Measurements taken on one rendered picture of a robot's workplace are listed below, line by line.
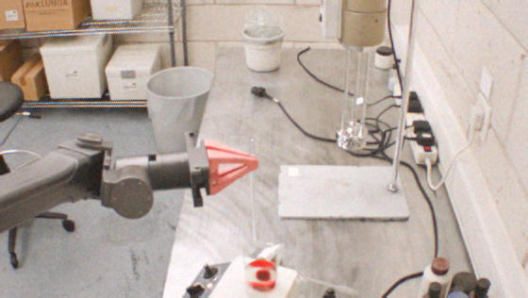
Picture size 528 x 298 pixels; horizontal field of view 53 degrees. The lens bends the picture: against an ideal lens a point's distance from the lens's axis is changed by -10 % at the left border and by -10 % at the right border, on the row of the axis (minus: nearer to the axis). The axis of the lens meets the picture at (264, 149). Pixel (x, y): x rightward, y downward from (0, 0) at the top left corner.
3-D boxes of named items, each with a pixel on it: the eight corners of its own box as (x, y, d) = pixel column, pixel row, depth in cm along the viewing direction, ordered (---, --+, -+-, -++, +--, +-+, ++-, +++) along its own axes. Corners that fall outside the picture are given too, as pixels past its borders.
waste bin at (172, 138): (148, 177, 269) (138, 98, 246) (159, 140, 296) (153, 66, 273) (216, 179, 268) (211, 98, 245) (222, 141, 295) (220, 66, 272)
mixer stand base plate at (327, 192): (277, 219, 128) (277, 215, 127) (278, 167, 145) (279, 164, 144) (409, 219, 127) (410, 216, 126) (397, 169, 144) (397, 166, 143)
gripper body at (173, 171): (196, 129, 85) (147, 135, 84) (205, 170, 77) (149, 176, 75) (199, 165, 89) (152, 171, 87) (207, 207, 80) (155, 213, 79)
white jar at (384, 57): (387, 71, 193) (388, 54, 189) (371, 66, 196) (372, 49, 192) (394, 65, 197) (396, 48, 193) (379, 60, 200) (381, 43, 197)
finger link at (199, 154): (255, 132, 84) (189, 139, 83) (264, 160, 78) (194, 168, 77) (255, 170, 88) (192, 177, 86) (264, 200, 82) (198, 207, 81)
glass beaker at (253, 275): (235, 289, 99) (233, 254, 94) (260, 271, 102) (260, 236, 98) (264, 309, 94) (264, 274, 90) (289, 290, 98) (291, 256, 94)
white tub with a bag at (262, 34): (275, 55, 203) (275, -2, 191) (290, 71, 192) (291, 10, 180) (237, 59, 199) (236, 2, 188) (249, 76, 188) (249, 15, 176)
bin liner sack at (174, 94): (147, 176, 268) (137, 98, 246) (159, 140, 296) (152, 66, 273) (218, 178, 267) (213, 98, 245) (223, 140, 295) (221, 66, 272)
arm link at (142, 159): (109, 153, 82) (114, 190, 84) (106, 166, 76) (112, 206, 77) (156, 148, 83) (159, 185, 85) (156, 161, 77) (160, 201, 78)
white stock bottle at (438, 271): (447, 306, 104) (459, 271, 99) (422, 311, 103) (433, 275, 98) (437, 287, 109) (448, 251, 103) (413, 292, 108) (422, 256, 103)
